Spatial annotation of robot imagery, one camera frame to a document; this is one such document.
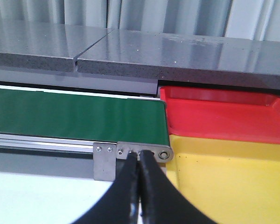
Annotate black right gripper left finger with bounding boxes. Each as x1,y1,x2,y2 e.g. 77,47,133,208
74,152,139,224

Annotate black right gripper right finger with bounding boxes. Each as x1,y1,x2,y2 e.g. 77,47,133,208
140,150,215,224

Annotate steel conveyor end plate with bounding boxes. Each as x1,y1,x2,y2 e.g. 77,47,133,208
116,141,174,164

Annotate yellow plastic tray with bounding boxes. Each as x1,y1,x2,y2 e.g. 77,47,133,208
167,135,280,224

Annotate green conveyor belt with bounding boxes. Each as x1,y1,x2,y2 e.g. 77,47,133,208
0,89,169,145

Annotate red plastic tray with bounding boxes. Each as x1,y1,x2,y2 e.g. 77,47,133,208
160,86,280,144

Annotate grey stone slab right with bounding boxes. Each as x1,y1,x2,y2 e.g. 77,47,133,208
77,30,280,90

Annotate grey stone slab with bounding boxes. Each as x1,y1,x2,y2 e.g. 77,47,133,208
0,19,111,72
77,30,280,90

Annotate grey stone slab left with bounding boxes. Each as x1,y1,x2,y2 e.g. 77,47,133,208
0,19,111,72

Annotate white pleated curtain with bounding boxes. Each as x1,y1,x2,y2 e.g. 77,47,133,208
0,0,280,42

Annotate steel conveyor support bracket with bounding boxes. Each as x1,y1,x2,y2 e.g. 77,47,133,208
93,142,116,181

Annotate aluminium conveyor side rail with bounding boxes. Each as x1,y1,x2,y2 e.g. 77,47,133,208
0,132,95,154

